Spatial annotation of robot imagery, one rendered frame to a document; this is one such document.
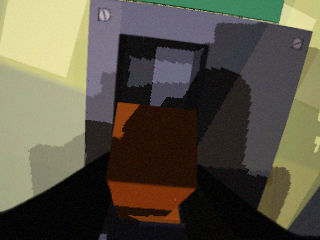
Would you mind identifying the orange l-shaped part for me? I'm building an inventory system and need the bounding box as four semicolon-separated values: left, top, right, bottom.
106;102;198;224

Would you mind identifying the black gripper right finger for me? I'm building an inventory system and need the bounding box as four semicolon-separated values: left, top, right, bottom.
182;163;320;240

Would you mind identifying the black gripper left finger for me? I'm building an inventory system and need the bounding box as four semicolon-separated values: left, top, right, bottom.
0;152;112;240

